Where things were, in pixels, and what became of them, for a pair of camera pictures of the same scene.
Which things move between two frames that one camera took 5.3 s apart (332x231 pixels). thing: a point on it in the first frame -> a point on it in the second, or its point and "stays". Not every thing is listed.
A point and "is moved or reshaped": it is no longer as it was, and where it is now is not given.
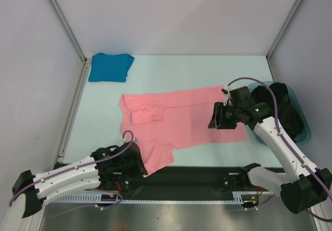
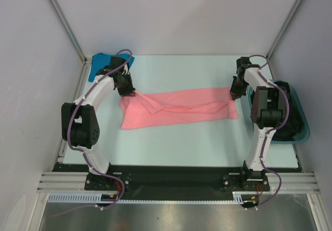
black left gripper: x=138 y=167 -> x=129 y=91
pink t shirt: x=158 y=122 is moved or reshaped
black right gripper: x=223 y=115 -> x=236 y=89
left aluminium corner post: x=86 y=60 stays
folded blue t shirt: x=110 y=67 stays
